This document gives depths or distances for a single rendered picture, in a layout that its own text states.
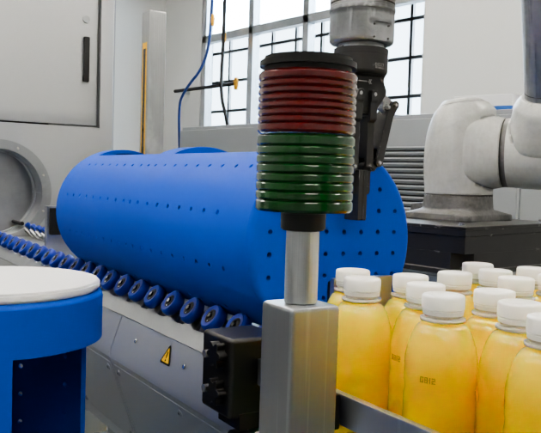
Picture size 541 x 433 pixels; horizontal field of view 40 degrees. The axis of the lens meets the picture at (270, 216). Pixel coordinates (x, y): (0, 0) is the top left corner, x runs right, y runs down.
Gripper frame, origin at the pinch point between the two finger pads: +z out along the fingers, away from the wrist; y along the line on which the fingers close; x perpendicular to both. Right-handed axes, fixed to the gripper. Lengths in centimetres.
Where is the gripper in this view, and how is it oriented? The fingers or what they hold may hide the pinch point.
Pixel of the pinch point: (355, 194)
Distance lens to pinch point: 105.6
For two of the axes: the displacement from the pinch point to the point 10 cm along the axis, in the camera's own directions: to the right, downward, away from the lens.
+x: -5.3, -0.6, 8.5
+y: 8.5, 0.0, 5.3
